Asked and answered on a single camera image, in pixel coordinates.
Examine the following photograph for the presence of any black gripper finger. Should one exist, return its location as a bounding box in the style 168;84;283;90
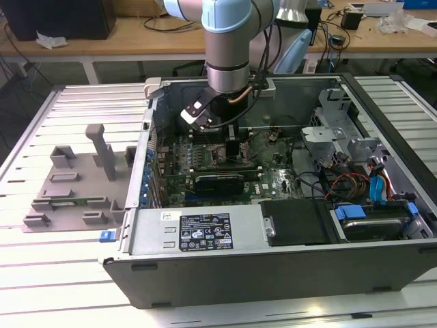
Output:
224;126;240;161

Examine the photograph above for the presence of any orange wire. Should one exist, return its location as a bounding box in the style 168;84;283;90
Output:
384;172;397;203

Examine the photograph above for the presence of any black drive bay cover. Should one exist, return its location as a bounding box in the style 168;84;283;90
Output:
258;199;339;247

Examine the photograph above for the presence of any blue wire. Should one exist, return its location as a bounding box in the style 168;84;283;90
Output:
367;155;391;206

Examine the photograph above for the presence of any blue box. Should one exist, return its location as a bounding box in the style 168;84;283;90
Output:
402;0;437;10

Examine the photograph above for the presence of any grey metal drive cage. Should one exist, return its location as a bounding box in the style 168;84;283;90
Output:
300;87;392;174

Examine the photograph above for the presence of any blue card retainer strip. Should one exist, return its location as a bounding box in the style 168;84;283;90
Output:
138;150;154;208

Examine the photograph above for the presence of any yellow wire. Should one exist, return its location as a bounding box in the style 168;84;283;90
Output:
348;176;371;199

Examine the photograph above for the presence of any wooden desk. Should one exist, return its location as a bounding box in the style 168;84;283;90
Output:
305;5;437;74
0;13;287;86

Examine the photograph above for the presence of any white crumpled paper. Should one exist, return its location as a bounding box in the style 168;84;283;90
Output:
36;29;69;49

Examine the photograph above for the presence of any green motherboard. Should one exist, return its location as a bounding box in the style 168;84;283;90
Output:
150;128;307;208

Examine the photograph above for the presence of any silver power supply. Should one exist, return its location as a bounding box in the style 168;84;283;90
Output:
128;204;266;256

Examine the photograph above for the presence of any black computer tower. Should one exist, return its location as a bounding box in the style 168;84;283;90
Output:
0;0;117;42

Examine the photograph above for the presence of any blue disk carrier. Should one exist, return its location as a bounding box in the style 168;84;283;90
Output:
329;200;420;244

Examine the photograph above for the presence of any grey case handle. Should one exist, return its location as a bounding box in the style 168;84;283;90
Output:
143;77;171;100

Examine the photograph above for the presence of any CPU socket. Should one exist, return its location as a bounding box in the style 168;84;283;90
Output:
208;140;253;170

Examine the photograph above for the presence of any metal socket cover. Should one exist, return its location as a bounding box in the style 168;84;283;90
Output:
238;139;255;165

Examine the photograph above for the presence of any clear plastic bag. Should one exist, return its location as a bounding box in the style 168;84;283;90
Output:
377;9;409;35

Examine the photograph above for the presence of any black graphics card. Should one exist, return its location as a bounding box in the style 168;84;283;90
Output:
193;173;246;200

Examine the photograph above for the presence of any silver bay latch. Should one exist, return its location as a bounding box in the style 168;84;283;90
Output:
263;215;277;238

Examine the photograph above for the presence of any red wire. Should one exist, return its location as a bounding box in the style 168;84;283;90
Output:
326;173;371;199

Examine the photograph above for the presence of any green RAM stick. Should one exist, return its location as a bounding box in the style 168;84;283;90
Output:
50;197;104;208

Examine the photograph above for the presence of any grey plastic parts rack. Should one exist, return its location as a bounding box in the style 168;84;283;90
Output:
22;123;138;236

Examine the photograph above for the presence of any white paper box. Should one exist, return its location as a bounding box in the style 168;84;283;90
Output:
406;16;437;38

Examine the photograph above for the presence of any hard disk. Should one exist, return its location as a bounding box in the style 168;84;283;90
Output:
341;218;404;242

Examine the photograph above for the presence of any small black cube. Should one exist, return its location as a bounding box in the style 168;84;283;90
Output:
341;10;363;30

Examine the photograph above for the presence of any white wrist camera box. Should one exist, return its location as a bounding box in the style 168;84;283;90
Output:
180;89;213;131

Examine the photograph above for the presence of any black open PC case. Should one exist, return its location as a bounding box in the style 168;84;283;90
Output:
102;71;437;310

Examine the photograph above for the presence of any brown cardboard box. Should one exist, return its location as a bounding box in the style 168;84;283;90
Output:
115;0;171;17

